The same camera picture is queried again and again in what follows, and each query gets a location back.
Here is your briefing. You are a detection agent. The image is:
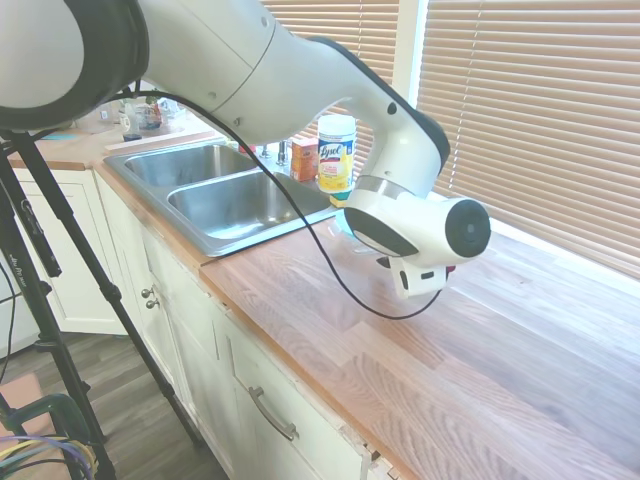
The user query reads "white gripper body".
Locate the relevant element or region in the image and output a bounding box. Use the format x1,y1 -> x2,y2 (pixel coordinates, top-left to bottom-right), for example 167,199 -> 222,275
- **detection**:
391,258 -> 450,301

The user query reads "black tripod stand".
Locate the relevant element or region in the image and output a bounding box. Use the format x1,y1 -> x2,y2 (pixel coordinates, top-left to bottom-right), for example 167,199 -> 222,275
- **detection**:
0,127 -> 206,480

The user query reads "long silver bar handle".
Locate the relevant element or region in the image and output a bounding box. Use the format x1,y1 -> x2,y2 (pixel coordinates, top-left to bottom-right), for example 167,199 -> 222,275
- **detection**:
248,385 -> 300,442

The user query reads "clear glass dish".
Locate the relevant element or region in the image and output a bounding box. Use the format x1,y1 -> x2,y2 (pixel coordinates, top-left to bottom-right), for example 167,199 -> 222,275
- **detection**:
74,107 -> 121,134

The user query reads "green clamp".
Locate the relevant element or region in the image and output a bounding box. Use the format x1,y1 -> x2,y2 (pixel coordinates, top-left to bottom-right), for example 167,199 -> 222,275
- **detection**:
0,393 -> 96,480

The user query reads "orange cardboard box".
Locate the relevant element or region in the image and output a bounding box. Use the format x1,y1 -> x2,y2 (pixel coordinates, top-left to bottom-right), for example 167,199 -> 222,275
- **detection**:
291,138 -> 321,182

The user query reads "white kitchen base cabinet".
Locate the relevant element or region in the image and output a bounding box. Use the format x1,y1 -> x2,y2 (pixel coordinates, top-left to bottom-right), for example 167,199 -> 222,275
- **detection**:
94,169 -> 381,480

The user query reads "stainless steel sink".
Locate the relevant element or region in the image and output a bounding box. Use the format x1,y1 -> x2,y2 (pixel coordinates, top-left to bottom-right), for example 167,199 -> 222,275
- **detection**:
102,138 -> 351,259

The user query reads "pale wooden board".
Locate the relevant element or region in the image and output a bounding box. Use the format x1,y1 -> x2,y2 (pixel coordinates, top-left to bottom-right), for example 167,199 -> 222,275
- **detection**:
103,128 -> 217,154

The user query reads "wide beige window blind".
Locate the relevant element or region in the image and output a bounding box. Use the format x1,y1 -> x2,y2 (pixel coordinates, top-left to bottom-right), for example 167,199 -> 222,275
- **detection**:
417,0 -> 640,280

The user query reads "white corner cabinet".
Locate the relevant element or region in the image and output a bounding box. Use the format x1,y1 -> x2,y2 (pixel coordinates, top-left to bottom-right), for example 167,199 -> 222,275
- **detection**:
12,167 -> 131,336

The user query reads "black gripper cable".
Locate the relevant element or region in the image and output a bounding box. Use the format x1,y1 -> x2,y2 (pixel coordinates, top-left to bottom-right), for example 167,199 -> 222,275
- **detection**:
117,82 -> 444,321

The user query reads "purple cable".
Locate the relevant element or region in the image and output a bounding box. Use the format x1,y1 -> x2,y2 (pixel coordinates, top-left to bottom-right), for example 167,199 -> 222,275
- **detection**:
29,439 -> 96,480

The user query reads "Lysol wipes canister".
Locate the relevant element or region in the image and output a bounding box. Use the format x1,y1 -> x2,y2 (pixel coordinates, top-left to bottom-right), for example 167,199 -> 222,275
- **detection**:
317,115 -> 357,195

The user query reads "brown base board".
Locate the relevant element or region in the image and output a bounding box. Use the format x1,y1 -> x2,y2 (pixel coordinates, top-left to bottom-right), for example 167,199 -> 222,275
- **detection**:
0,372 -> 47,432

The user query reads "yellow cable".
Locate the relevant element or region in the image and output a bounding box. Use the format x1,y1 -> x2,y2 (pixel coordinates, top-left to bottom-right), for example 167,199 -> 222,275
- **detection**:
0,435 -> 99,480

